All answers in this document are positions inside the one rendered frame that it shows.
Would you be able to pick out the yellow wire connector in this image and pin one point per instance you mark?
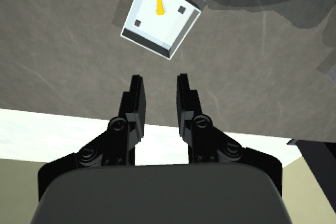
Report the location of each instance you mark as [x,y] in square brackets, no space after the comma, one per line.
[160,10]

